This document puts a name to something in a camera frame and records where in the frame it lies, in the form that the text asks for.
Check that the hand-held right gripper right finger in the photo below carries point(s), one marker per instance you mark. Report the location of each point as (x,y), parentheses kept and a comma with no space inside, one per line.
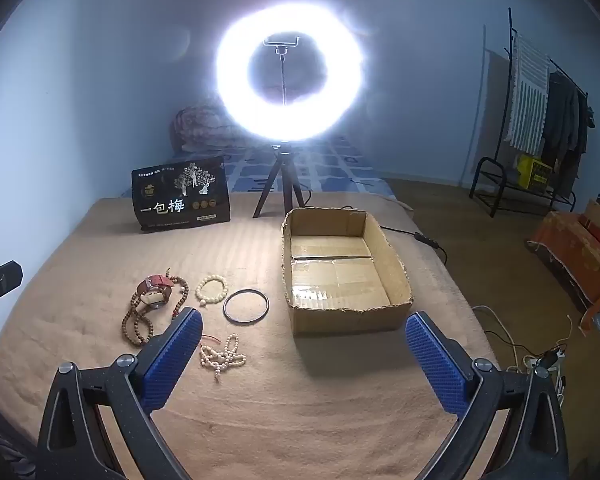
(437,365)

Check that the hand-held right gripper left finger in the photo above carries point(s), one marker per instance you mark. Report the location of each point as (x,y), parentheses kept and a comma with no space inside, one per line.
(172,360)

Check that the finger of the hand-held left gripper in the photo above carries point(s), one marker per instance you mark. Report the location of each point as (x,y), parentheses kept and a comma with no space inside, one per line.
(2,276)

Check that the dark thin bangle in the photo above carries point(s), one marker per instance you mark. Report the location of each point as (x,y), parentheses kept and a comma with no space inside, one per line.
(246,323)

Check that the cardboard box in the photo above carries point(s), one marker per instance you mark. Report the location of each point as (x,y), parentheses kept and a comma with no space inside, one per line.
(340,317)

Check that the white power strip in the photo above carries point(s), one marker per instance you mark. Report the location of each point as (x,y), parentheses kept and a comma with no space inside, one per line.
(555,375)

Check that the black snack bag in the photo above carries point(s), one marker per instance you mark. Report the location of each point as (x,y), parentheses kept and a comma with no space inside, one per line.
(180,195)

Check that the orange cloth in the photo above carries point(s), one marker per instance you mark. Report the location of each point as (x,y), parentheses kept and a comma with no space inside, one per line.
(570,245)

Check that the black clothes rack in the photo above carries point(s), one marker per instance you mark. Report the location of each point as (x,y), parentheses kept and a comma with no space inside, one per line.
(490,175)

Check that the yellow box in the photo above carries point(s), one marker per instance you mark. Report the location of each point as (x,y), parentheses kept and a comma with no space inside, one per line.
(532,172)

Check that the black tripod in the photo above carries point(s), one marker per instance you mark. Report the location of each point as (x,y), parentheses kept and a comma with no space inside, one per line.
(283,160)

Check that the blue patterned bedsheet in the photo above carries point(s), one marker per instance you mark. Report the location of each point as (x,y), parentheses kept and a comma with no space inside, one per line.
(330,160)

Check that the folded patterned quilt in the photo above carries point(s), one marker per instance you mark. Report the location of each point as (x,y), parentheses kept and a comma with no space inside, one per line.
(195,125)

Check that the dark hanging clothes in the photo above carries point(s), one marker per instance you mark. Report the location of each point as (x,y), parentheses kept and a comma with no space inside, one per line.
(565,115)

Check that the striped towel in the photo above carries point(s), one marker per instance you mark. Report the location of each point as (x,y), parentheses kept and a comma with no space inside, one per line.
(527,95)

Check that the phone holder clamp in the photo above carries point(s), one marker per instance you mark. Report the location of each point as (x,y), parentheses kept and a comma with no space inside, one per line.
(281,41)

